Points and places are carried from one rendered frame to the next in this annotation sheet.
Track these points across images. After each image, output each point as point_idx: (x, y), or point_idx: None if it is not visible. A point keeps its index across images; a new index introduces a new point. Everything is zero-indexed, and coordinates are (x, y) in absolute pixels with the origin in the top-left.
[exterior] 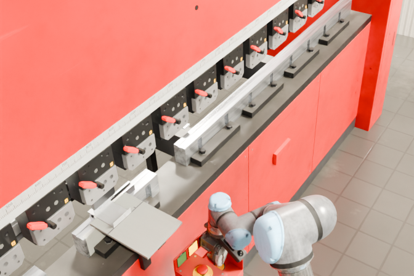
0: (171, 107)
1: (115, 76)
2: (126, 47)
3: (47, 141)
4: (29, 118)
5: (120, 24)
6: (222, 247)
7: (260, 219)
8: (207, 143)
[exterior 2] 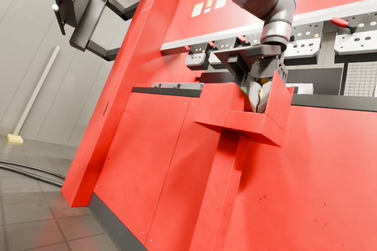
0: (358, 22)
1: None
2: None
3: (240, 13)
4: None
5: None
6: (260, 63)
7: None
8: None
